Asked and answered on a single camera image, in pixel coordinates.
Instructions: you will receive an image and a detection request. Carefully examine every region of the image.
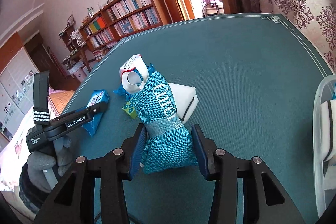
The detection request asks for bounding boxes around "grey gloved left hand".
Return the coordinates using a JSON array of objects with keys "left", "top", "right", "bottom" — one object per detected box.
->
[{"left": 27, "top": 135, "right": 74, "bottom": 193}]

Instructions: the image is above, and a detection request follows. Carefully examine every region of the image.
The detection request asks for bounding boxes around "blue noodle snack packet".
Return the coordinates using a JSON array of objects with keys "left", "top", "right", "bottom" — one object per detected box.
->
[{"left": 82, "top": 89, "right": 110, "bottom": 136}]

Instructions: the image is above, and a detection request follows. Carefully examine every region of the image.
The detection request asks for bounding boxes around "green table mat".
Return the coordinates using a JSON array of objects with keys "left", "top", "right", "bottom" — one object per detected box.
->
[{"left": 66, "top": 14, "right": 333, "bottom": 223}]

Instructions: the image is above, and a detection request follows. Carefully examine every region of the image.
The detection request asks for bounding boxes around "white sponge with black stripe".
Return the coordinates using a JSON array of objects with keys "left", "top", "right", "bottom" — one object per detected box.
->
[{"left": 321, "top": 100, "right": 335, "bottom": 161}]

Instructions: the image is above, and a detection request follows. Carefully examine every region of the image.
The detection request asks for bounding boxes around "teal Curel fabric pouch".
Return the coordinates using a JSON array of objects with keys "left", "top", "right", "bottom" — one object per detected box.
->
[{"left": 133, "top": 71, "right": 197, "bottom": 174}]

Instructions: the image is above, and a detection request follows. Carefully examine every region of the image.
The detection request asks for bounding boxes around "red and white snack packet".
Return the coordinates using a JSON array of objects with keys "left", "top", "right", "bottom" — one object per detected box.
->
[{"left": 120, "top": 54, "right": 149, "bottom": 94}]

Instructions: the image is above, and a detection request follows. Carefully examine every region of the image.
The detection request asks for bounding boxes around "white storage bin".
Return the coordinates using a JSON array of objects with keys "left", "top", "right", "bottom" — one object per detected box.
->
[{"left": 68, "top": 61, "right": 89, "bottom": 83}]

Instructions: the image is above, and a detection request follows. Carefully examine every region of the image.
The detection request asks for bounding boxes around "green block with blue dots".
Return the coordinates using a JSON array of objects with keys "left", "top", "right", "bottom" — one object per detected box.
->
[{"left": 122, "top": 98, "right": 137, "bottom": 119}]

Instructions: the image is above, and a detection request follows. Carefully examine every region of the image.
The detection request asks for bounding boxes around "clear plastic round bowl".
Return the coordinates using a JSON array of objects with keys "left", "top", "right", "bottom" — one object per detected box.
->
[{"left": 313, "top": 75, "right": 335, "bottom": 217}]

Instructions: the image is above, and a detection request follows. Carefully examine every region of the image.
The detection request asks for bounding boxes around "small dark wooden shelf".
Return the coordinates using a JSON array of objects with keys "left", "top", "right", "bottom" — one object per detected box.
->
[{"left": 59, "top": 22, "right": 91, "bottom": 72}]

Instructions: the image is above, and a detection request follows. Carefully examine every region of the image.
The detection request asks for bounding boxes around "wooden bookshelf with books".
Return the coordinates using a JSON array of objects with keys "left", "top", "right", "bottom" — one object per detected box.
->
[{"left": 79, "top": 0, "right": 172, "bottom": 52}]

